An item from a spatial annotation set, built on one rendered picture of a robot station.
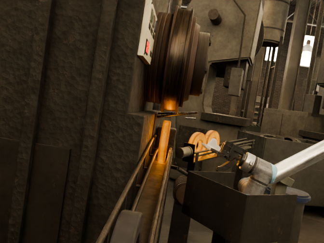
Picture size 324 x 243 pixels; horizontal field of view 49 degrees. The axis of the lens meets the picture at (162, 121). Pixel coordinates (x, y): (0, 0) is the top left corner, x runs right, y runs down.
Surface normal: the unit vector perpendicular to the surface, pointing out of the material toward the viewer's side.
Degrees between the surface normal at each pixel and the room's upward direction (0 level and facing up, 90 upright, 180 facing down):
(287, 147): 90
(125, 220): 16
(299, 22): 90
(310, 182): 90
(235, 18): 90
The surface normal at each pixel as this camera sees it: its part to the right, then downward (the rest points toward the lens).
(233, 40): -0.29, 0.00
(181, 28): 0.03, -0.43
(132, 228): 0.12, -0.88
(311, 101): -0.95, -0.13
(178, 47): -0.04, -0.05
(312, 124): 0.29, 0.10
